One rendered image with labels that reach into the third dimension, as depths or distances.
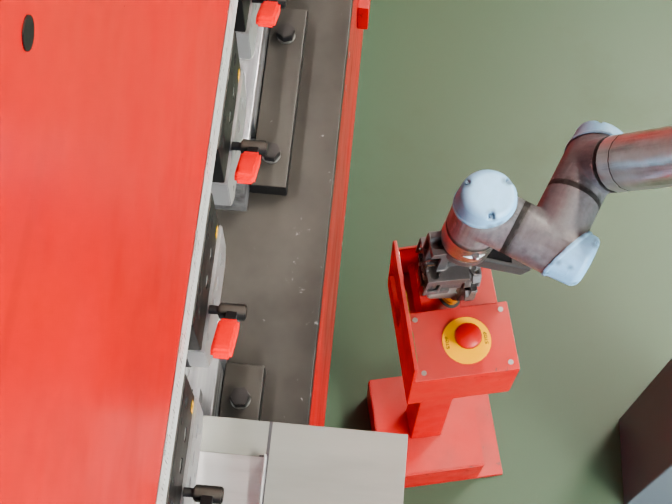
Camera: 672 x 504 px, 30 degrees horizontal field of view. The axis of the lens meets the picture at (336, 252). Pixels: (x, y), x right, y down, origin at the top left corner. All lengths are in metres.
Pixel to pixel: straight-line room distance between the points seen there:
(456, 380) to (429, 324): 0.09
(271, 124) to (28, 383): 1.19
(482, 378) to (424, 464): 0.64
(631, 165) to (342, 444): 0.50
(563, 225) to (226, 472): 0.53
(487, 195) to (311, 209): 0.32
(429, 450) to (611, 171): 1.00
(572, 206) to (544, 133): 1.26
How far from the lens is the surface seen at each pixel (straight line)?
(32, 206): 0.66
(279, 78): 1.88
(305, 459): 1.57
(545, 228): 1.62
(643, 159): 1.59
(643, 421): 2.47
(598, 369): 2.70
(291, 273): 1.77
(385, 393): 2.50
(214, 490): 1.31
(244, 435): 1.58
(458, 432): 2.49
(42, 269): 0.69
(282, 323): 1.75
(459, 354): 1.84
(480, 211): 1.59
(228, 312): 1.36
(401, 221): 2.76
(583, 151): 1.67
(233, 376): 1.70
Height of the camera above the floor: 2.53
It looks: 68 degrees down
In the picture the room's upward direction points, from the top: 1 degrees clockwise
